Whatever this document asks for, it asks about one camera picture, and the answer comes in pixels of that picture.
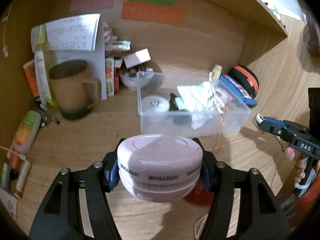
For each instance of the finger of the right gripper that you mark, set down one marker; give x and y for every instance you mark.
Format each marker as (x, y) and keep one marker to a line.
(273, 122)
(272, 129)

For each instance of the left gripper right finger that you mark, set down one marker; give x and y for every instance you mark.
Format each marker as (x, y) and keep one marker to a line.
(260, 214)

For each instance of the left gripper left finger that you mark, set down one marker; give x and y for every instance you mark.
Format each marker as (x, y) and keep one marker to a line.
(59, 216)

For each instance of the red velvet pouch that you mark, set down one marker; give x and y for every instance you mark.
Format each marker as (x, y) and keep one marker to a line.
(199, 196)

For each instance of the white drawstring bag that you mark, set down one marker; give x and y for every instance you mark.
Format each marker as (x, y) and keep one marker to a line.
(200, 101)

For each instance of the pink round case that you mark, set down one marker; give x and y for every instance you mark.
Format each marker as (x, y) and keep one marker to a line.
(159, 168)

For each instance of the white face mask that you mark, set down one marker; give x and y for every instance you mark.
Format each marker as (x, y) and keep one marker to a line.
(257, 121)

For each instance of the right hand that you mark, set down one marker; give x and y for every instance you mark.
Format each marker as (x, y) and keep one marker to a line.
(290, 154)

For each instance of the blue colourful pouch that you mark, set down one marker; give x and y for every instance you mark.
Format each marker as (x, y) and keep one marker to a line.
(238, 90)

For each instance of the orange black round case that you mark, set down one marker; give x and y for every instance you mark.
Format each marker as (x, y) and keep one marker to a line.
(246, 78)

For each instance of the cream lotion bottle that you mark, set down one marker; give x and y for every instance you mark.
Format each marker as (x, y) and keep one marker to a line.
(215, 73)

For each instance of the orange green tube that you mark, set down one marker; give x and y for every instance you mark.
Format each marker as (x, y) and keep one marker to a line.
(26, 133)

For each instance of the clear plastic storage bin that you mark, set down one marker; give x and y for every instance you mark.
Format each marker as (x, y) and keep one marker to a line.
(179, 122)

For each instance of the brown ceramic mug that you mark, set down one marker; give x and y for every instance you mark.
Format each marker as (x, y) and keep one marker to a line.
(76, 90)

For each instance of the tall yellow green bottle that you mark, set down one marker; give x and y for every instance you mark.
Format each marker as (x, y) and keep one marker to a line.
(43, 63)

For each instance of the glass bowl of trinkets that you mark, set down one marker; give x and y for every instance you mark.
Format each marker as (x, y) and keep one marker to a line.
(136, 79)

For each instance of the small white cardboard box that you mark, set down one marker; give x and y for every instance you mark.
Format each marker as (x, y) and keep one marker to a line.
(137, 58)

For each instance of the orange slim box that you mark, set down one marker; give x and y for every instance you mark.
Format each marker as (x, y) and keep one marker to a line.
(29, 70)

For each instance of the fruit pattern box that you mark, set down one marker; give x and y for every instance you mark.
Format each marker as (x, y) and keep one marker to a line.
(109, 71)

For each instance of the stack of booklets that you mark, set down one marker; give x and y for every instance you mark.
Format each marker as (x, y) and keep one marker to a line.
(117, 48)

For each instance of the white paper receipt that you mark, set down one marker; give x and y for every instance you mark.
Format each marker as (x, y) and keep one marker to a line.
(73, 33)

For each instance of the orange paper note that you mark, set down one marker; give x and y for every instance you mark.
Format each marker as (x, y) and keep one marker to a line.
(150, 12)

